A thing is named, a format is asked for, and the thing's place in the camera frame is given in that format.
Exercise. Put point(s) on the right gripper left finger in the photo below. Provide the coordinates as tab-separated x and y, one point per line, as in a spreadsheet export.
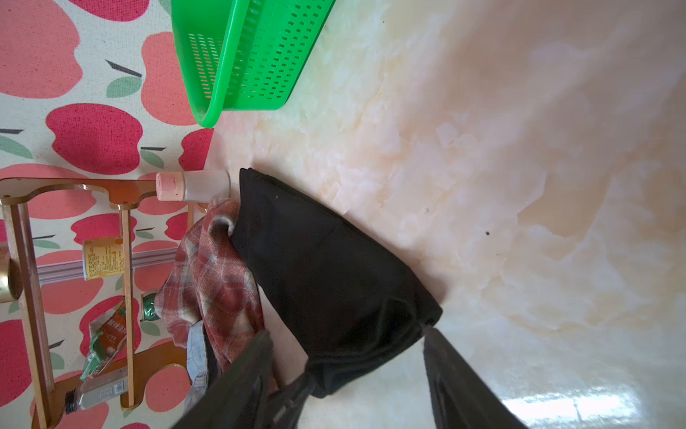
236	397

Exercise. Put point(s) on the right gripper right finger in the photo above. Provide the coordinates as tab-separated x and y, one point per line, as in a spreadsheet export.
460	398

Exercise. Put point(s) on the black skirt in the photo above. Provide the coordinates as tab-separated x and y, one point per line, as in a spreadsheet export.
351	303

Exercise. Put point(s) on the green plastic basket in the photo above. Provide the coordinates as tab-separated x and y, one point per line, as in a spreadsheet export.
243	55

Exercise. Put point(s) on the light denim skirt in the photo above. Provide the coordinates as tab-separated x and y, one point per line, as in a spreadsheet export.
198	365

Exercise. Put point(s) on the red plaid skirt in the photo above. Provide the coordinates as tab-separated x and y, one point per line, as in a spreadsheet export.
210	283

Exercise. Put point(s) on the wooden two-tier shelf rack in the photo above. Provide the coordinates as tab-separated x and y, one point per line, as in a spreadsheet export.
45	334

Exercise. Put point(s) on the black-cap spice jar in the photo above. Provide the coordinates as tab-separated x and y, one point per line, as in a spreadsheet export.
96	391

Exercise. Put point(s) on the green snack packet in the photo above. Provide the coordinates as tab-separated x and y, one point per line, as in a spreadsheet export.
108	336

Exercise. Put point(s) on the pink-cap clear bottle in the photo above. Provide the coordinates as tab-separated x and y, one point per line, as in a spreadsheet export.
194	186

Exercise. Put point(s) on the left aluminium corner post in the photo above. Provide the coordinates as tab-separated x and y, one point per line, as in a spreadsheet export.
72	270

